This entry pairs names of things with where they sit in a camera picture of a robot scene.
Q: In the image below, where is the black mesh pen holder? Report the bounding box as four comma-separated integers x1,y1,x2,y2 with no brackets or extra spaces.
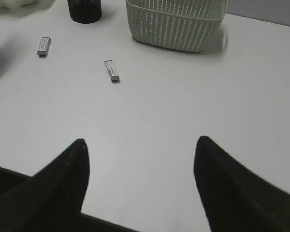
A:
67,0,102,24

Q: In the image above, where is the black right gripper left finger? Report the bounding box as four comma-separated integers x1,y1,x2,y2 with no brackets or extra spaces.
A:
0,139,90,232

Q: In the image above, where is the pale green wavy plate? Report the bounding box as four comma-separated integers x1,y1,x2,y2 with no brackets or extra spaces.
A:
0,0,55,17

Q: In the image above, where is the grey white eraser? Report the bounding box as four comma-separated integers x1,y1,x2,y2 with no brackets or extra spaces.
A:
37,37,51,57
104,60,120,83

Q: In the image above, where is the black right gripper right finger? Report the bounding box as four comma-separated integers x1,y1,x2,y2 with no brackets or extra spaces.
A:
193,136,290,232

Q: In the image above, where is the pale green woven basket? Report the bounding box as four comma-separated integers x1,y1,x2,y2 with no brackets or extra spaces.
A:
126,0,228,53

